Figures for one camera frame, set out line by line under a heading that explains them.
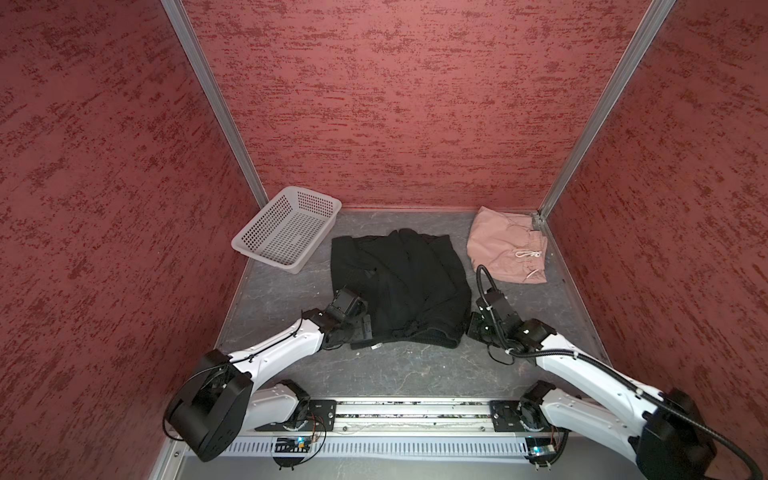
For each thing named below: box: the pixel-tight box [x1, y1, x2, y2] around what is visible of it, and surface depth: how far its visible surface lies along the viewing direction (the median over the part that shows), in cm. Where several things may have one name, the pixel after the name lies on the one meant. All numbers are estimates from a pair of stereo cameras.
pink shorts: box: [466, 206, 547, 284], surface depth 108 cm
